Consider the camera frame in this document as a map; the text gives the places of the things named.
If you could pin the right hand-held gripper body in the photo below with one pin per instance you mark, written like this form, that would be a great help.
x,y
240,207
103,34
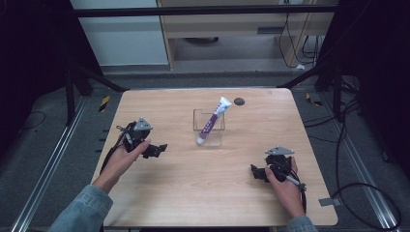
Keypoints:
x,y
279,161

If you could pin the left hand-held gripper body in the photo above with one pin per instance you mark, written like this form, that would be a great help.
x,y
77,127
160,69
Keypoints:
x,y
137,135

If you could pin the clear acrylic holder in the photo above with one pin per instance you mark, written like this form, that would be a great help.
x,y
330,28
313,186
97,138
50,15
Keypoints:
x,y
209,129

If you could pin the purple and white toothpaste tube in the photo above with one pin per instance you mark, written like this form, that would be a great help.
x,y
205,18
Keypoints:
x,y
213,120

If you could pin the person's right hand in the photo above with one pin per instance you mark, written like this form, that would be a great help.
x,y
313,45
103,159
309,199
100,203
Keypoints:
x,y
286,193

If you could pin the person's left hand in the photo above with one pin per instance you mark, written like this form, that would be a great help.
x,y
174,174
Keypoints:
x,y
121,164

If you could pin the yellow black tool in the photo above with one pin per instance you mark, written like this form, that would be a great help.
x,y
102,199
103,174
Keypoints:
x,y
104,103

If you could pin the grey tape piece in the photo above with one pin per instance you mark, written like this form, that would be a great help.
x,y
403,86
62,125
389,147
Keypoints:
x,y
329,202

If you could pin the yellow and black tape strip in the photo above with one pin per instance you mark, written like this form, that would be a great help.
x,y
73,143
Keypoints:
x,y
313,100

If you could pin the black round table grommet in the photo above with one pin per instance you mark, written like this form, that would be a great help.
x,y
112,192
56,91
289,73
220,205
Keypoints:
x,y
239,101

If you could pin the black metal stand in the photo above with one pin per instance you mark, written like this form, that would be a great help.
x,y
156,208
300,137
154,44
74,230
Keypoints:
x,y
74,87
332,80

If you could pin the white cabinet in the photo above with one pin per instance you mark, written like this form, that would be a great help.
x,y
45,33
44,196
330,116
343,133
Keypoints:
x,y
122,38

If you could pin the dark curtain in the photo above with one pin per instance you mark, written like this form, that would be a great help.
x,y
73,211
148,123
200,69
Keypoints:
x,y
377,64
32,51

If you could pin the light wooden office desk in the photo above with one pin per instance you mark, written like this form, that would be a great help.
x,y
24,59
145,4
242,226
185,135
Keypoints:
x,y
225,27

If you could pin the aluminium floor rail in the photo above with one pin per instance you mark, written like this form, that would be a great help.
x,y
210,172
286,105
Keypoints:
x,y
357,161
48,167

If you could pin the black horizontal frame bar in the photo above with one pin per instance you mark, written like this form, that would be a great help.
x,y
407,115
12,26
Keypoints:
x,y
199,11

